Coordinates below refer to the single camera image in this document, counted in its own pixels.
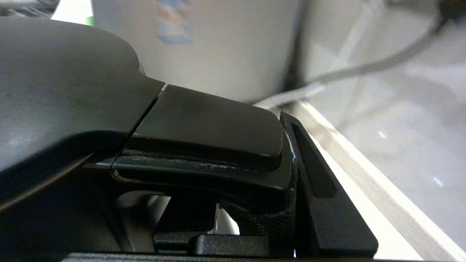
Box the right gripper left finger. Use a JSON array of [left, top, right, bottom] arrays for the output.
[[152, 196, 270, 256]]

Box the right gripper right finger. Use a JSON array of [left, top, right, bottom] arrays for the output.
[[280, 111, 379, 259]]

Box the black electric kettle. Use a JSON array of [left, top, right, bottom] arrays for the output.
[[0, 16, 297, 255]]

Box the black power cable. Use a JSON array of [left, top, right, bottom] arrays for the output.
[[302, 0, 466, 88]]

